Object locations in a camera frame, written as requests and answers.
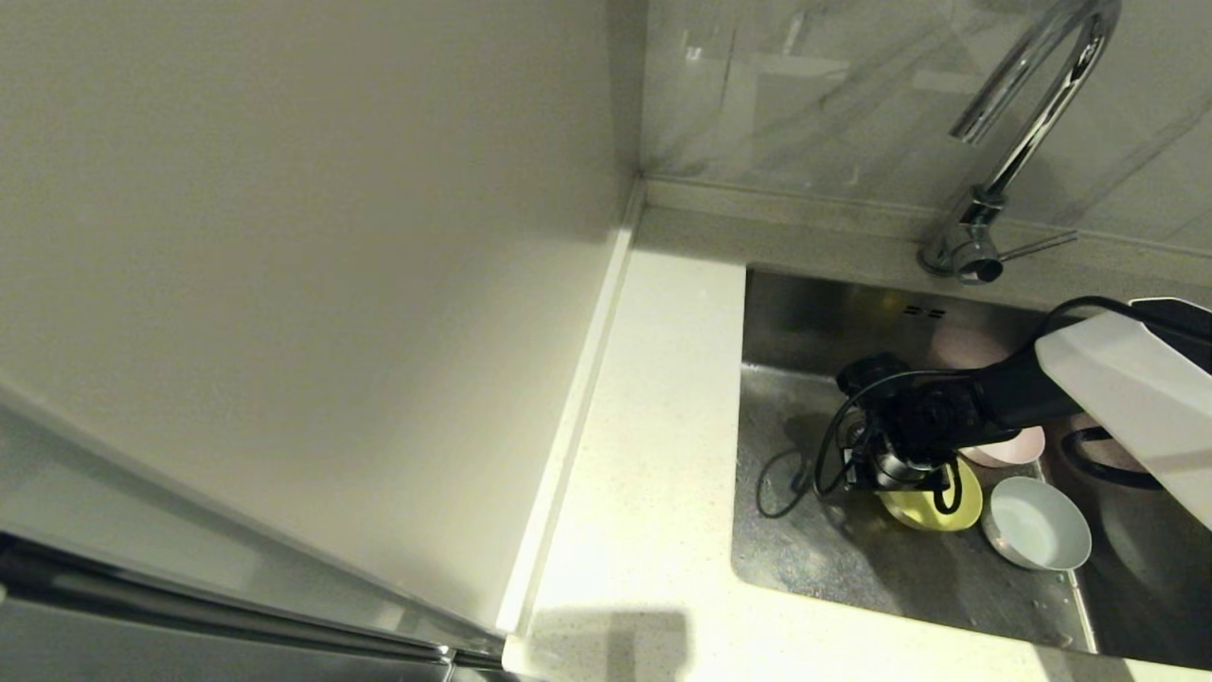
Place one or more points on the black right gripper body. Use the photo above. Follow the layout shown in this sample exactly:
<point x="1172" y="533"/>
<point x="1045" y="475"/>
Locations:
<point x="923" y="412"/>

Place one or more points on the white countertop edge strip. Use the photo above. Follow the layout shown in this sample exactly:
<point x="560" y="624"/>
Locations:
<point x="568" y="426"/>

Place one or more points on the stainless steel sink basin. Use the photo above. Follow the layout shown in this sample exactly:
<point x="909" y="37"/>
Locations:
<point x="814" y="568"/>

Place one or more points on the chrome gooseneck faucet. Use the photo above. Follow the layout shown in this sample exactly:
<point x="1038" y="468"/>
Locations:
<point x="971" y="251"/>

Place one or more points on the grey round bowl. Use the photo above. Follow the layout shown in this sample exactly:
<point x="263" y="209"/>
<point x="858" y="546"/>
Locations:
<point x="1037" y="526"/>

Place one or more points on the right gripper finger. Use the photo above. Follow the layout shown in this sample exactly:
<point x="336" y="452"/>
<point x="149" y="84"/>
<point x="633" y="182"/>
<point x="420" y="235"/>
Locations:
<point x="900" y="471"/>
<point x="860" y="469"/>

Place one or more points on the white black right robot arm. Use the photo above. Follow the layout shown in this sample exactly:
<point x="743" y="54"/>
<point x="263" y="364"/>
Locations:
<point x="1127" y="388"/>

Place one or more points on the white tall side panel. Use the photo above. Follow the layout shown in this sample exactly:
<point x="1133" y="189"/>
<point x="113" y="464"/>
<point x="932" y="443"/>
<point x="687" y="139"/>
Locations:
<point x="284" y="237"/>

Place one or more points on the yellow round bowl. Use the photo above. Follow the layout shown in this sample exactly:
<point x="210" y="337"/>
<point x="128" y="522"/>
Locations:
<point x="918" y="511"/>

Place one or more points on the pink round bowl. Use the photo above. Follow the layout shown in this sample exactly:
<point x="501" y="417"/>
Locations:
<point x="1018" y="453"/>

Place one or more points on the steel refrigerator door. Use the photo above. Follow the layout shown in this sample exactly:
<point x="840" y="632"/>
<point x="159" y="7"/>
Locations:
<point x="95" y="483"/>

